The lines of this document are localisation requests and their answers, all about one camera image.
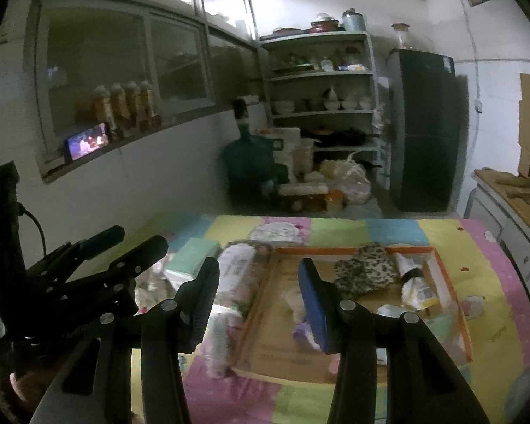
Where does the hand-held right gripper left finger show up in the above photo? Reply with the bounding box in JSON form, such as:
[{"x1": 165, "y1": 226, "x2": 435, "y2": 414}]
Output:
[{"x1": 29, "y1": 257, "x2": 220, "y2": 424}]

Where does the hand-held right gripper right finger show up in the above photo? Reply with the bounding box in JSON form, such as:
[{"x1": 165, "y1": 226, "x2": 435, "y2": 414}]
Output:
[{"x1": 299, "y1": 257, "x2": 491, "y2": 424}]

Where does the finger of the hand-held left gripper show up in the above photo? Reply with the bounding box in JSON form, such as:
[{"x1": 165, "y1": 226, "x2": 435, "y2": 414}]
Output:
[
  {"x1": 66, "y1": 235, "x2": 169, "y2": 294},
  {"x1": 26, "y1": 225, "x2": 126, "y2": 281}
]

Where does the cardboard box with orange rim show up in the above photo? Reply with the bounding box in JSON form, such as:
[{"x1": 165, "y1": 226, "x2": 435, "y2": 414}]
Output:
[{"x1": 230, "y1": 245, "x2": 473, "y2": 385}]

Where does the leopard print cloth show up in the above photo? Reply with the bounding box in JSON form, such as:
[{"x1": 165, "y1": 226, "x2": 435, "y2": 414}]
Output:
[{"x1": 333, "y1": 243, "x2": 400, "y2": 299}]

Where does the small packet with yellow label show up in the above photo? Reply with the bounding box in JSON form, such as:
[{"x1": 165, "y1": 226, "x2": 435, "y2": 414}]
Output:
[{"x1": 400, "y1": 276, "x2": 442, "y2": 312}]

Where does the mint green tissue box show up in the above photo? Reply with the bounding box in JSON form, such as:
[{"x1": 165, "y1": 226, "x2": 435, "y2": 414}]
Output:
[{"x1": 164, "y1": 237, "x2": 222, "y2": 288}]

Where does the floral tissue pack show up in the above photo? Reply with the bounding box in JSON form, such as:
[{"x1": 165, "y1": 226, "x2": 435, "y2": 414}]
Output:
[{"x1": 205, "y1": 241, "x2": 277, "y2": 378}]

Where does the phone with lit screen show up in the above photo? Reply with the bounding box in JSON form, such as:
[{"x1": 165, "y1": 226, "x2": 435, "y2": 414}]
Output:
[{"x1": 64, "y1": 124, "x2": 111, "y2": 162}]

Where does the pile of plastic bags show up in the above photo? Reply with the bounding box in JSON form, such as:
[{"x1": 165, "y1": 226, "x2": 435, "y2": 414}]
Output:
[{"x1": 318, "y1": 154, "x2": 372, "y2": 206}]

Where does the large blue water jug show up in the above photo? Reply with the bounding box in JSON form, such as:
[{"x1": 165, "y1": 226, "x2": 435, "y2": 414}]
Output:
[{"x1": 223, "y1": 135, "x2": 277, "y2": 201}]

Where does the white sack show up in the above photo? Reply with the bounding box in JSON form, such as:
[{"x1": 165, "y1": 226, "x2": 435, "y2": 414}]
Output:
[{"x1": 254, "y1": 127, "x2": 314, "y2": 182}]

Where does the black water jug pump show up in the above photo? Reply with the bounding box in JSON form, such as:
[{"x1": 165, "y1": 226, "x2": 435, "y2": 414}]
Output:
[{"x1": 232, "y1": 99, "x2": 250, "y2": 135}]

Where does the black wok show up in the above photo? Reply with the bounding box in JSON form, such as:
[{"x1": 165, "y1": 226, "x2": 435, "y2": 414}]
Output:
[{"x1": 300, "y1": 126, "x2": 381, "y2": 148}]

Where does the colourful cartoon tablecloth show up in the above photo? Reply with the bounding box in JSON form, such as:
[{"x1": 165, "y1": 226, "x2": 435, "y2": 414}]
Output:
[{"x1": 130, "y1": 214, "x2": 530, "y2": 424}]

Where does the glass sliding window cabinet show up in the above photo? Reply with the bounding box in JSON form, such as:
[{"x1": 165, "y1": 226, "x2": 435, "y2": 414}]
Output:
[{"x1": 24, "y1": 0, "x2": 266, "y2": 182}]

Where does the dark refrigerator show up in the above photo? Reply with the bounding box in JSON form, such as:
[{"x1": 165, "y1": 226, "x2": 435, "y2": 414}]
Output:
[{"x1": 386, "y1": 48, "x2": 469, "y2": 213}]

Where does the wooden kitchen counter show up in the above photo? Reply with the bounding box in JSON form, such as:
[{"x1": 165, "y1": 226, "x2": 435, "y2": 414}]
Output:
[{"x1": 468, "y1": 168, "x2": 530, "y2": 275}]

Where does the white metal shelf rack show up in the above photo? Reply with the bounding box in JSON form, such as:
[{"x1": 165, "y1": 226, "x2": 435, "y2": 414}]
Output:
[{"x1": 258, "y1": 31, "x2": 383, "y2": 186}]

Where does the red pot with glass lid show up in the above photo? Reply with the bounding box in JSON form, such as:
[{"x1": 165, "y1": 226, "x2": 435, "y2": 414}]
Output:
[{"x1": 310, "y1": 12, "x2": 342, "y2": 33}]

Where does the glass jar with red lid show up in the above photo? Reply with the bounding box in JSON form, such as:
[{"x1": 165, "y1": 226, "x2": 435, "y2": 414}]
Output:
[{"x1": 391, "y1": 23, "x2": 413, "y2": 50}]

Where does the light blue enamel pot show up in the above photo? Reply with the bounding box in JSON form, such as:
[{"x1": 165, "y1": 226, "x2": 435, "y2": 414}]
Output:
[{"x1": 342, "y1": 8, "x2": 367, "y2": 33}]

